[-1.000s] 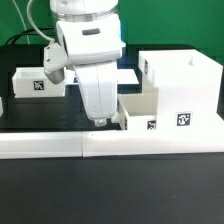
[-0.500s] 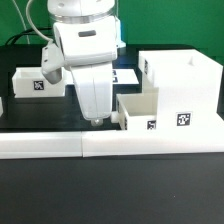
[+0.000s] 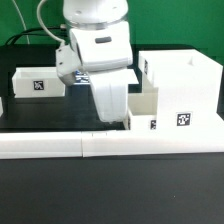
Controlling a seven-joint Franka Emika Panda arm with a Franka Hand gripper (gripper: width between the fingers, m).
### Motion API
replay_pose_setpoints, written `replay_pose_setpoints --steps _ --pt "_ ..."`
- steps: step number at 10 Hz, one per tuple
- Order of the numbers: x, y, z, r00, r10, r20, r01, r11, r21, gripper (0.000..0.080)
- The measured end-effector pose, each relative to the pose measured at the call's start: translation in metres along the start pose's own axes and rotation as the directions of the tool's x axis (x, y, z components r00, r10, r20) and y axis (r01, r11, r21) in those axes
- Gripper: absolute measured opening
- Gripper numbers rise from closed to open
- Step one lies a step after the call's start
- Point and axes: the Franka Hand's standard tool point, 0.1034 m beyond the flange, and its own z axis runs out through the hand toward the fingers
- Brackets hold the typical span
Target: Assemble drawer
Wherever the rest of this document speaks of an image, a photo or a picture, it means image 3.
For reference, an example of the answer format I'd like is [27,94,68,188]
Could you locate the white drawer cabinet box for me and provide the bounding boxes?
[138,49,223,130]

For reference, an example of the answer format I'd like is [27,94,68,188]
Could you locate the white front drawer tray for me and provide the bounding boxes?
[123,93,158,131]

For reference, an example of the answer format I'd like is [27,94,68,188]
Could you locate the thin white cable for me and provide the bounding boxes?
[11,0,31,45]

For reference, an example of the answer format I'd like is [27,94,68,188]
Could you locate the white sheet with markers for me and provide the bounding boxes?
[75,69,139,85]

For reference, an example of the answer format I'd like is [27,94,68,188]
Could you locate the white front fence bar left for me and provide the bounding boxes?
[0,132,83,159]

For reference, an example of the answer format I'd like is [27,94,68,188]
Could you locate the white L-shaped fence bar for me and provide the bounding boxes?
[82,115,224,157]

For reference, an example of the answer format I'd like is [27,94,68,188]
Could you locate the white drawer tray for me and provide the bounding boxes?
[123,93,158,131]
[12,67,65,98]

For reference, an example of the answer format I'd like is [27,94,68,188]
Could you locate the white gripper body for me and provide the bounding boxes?
[89,69,128,123]

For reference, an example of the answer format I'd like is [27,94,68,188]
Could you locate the black cable bundle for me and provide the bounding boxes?
[4,23,69,46]

